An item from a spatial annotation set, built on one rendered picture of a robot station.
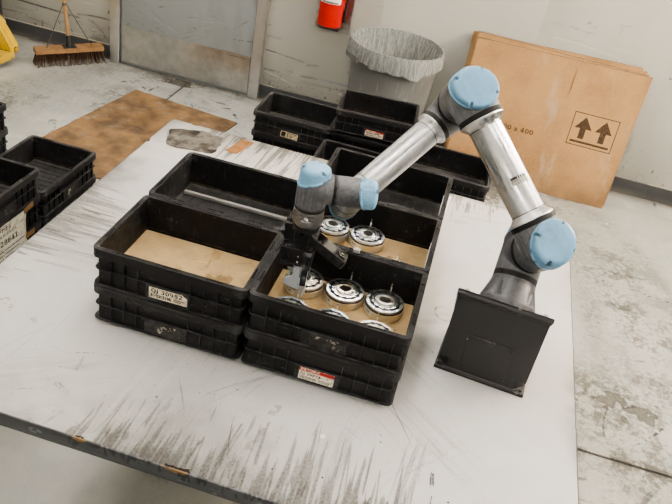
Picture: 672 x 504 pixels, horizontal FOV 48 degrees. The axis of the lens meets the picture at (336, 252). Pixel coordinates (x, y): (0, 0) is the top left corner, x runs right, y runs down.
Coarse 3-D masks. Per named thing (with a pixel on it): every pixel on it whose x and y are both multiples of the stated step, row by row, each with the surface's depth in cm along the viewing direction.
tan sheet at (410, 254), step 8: (384, 240) 226; (392, 240) 227; (384, 248) 222; (392, 248) 223; (400, 248) 224; (408, 248) 224; (416, 248) 225; (384, 256) 219; (392, 256) 219; (400, 256) 220; (408, 256) 221; (416, 256) 221; (424, 256) 222; (416, 264) 218; (424, 264) 219
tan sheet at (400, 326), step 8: (280, 280) 200; (272, 288) 197; (280, 288) 197; (272, 296) 194; (320, 296) 197; (312, 304) 194; (320, 304) 194; (408, 304) 201; (344, 312) 193; (352, 312) 194; (360, 312) 194; (408, 312) 198; (360, 320) 192; (400, 320) 194; (408, 320) 195; (392, 328) 191; (400, 328) 192
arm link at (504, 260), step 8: (504, 240) 200; (512, 240) 193; (504, 248) 197; (512, 248) 192; (504, 256) 196; (512, 256) 192; (496, 264) 198; (504, 264) 195; (512, 264) 194; (528, 272) 192; (536, 280) 195
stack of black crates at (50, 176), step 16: (16, 144) 306; (32, 144) 315; (48, 144) 314; (64, 144) 313; (16, 160) 307; (32, 160) 318; (48, 160) 318; (64, 160) 316; (80, 160) 314; (48, 176) 310; (64, 176) 292; (80, 176) 305; (48, 192) 282; (64, 192) 295; (80, 192) 307; (48, 208) 288; (64, 208) 300
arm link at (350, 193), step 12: (336, 180) 177; (348, 180) 178; (360, 180) 179; (372, 180) 180; (336, 192) 177; (348, 192) 177; (360, 192) 177; (372, 192) 178; (336, 204) 179; (348, 204) 179; (360, 204) 178; (372, 204) 179
